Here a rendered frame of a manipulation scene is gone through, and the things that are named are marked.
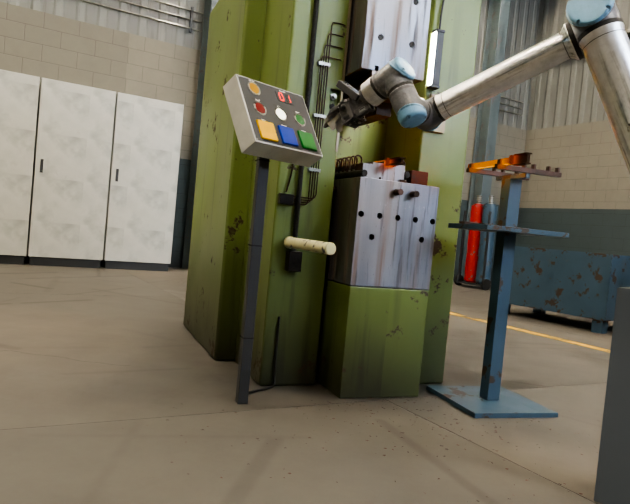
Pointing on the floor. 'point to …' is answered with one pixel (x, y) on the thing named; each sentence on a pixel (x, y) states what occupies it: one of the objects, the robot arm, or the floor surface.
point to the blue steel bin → (571, 282)
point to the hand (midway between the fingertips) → (326, 123)
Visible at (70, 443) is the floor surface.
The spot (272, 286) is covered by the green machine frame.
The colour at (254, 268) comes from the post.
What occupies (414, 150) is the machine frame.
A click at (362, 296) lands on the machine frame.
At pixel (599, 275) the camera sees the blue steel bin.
